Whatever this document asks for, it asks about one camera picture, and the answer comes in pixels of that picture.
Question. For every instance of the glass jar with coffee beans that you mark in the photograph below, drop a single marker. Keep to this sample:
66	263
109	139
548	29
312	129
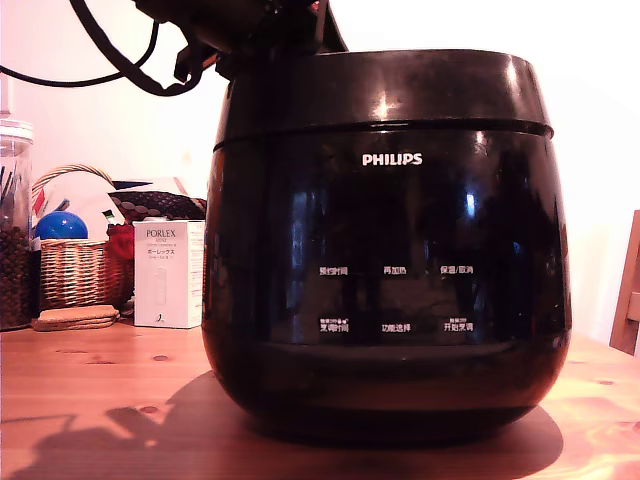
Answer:
14	265

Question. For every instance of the round cork coaster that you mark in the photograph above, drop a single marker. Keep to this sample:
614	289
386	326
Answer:
72	325
77	314

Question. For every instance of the blue ball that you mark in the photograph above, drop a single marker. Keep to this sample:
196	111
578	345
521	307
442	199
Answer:
61	227

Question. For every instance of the red knitted pouch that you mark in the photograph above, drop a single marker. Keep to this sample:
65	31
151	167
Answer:
121	256

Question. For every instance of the black Philips rice cooker body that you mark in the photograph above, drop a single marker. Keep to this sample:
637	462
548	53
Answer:
385	235

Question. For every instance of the white Porlex box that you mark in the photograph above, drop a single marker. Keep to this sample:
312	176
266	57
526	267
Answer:
167	280

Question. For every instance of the black rice cooker lid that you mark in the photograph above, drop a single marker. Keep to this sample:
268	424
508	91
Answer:
400	90

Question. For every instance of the wooden chair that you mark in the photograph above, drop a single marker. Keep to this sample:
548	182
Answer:
628	300

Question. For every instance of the dark dotted fabric pouch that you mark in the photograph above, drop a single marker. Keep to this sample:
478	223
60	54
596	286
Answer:
157	203

